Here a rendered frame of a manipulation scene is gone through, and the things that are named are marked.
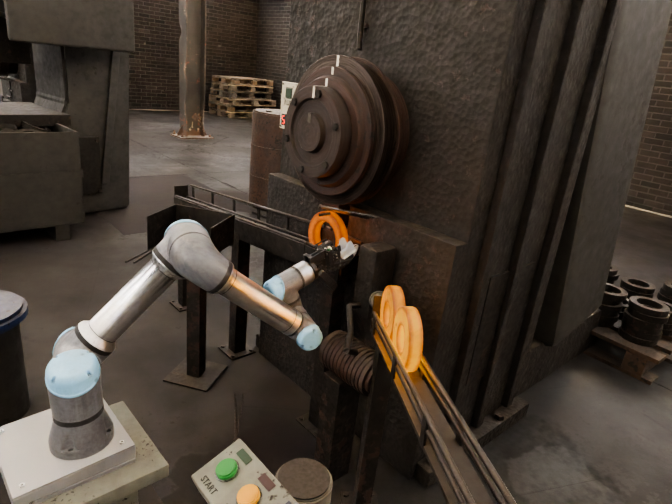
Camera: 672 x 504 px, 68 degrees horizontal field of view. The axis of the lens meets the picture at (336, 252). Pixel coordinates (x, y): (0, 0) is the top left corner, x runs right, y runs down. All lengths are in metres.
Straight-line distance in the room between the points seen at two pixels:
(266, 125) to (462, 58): 3.16
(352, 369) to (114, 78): 3.34
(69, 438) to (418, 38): 1.43
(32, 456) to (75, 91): 3.15
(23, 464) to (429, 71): 1.49
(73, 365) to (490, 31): 1.35
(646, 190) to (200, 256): 6.73
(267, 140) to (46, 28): 1.79
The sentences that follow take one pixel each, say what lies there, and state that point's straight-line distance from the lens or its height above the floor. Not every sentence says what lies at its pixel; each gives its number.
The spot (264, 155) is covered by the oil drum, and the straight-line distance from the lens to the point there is 4.56.
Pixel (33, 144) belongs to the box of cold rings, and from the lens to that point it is 3.71.
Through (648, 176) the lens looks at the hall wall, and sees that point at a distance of 7.50.
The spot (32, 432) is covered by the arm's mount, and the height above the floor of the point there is 0.35.
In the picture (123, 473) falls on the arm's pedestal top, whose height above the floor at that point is 0.30.
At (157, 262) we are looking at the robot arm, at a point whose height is 0.79.
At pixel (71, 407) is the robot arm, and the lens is 1.39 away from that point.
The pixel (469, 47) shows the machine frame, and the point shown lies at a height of 1.40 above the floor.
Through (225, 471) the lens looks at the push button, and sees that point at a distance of 1.00.
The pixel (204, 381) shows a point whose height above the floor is 0.01.
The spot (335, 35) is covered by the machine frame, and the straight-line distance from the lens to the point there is 1.89.
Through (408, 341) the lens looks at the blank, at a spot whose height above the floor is 0.75.
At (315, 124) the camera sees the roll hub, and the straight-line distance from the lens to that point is 1.56.
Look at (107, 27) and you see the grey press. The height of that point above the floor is 1.41.
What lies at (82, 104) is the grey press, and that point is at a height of 0.86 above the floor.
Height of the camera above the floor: 1.31
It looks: 20 degrees down
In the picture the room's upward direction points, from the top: 6 degrees clockwise
